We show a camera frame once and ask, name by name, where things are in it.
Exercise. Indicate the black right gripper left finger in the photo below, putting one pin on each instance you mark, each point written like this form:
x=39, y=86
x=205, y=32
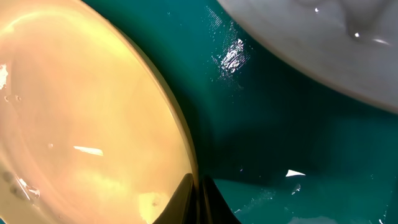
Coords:
x=182, y=207

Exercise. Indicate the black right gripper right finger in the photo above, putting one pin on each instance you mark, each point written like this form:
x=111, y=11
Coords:
x=213, y=207

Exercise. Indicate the yellow plate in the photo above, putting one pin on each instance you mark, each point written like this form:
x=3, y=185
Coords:
x=90, y=131

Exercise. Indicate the light blue plate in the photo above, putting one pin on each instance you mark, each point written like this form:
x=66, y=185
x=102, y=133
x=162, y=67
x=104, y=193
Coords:
x=347, y=45

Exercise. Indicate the teal plastic tray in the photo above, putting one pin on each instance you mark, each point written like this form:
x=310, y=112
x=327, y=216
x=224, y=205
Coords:
x=280, y=147

